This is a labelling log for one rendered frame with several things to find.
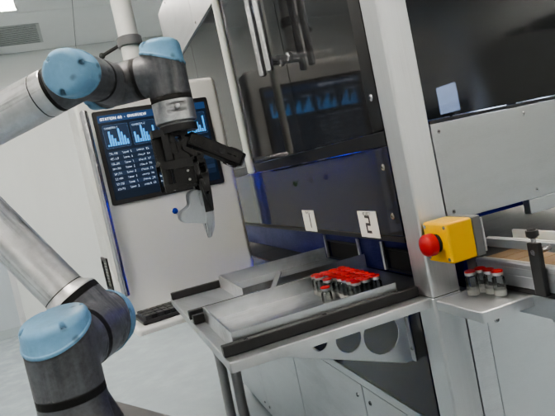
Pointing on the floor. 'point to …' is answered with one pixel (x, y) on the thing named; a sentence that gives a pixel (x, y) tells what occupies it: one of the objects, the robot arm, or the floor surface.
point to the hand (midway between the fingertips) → (211, 229)
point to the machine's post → (419, 200)
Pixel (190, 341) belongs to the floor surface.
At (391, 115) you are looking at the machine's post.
